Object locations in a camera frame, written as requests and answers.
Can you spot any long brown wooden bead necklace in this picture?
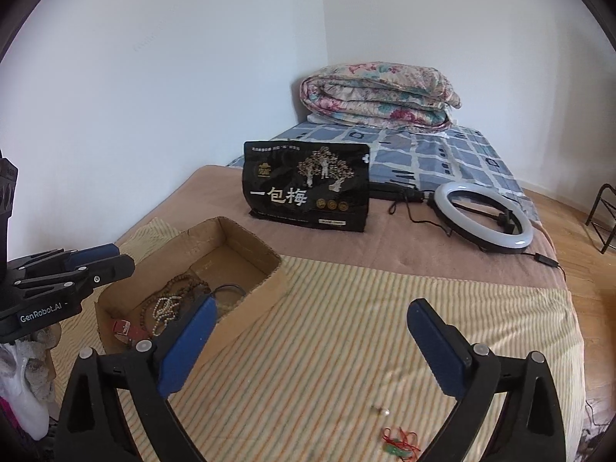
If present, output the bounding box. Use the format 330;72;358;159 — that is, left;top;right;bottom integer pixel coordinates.
139;272;213;335

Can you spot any green jade pendant red string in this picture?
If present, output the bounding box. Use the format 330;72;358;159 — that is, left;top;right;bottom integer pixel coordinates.
380;425;423;460

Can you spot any thin blue bangle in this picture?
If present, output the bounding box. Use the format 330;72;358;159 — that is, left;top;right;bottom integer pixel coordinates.
212;284;246;320

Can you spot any left hand white glove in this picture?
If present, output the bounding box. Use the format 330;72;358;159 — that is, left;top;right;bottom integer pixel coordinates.
1;323;62;441

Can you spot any red brown item in box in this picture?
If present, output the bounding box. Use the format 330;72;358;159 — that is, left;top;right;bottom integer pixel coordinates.
112;319;149;346

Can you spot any cardboard box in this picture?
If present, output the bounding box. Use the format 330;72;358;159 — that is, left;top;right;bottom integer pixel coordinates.
95;217;287;365

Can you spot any black metal rack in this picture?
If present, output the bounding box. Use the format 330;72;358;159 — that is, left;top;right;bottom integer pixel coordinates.
585;182;616;254

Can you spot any striped yellow towel mat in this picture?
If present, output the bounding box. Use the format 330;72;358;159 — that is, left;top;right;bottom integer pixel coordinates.
52;219;586;461

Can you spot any brown blanket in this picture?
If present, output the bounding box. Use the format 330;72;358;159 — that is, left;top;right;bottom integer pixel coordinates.
118;166;567;289

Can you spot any black snack bag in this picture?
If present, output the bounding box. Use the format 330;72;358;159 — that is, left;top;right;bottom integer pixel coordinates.
242;141;370;233

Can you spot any blue checkered bed sheet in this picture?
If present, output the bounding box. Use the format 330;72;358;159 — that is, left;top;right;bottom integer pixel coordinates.
226;119;540;220

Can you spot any folded floral quilt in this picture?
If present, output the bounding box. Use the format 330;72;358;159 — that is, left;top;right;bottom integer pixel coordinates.
299;62;462;134

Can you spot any white ring light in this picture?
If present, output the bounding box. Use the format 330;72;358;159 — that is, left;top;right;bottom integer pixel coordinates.
430;181;534;254

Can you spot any ring light cable with switch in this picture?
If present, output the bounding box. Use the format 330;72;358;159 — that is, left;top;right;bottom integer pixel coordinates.
368;180;562;270

